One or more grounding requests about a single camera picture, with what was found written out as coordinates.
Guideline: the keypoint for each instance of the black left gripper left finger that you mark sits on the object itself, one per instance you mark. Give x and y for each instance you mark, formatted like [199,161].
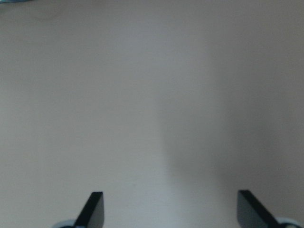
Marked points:
[92,215]

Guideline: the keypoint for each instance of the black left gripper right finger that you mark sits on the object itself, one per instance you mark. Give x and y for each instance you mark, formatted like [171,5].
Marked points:
[251,213]

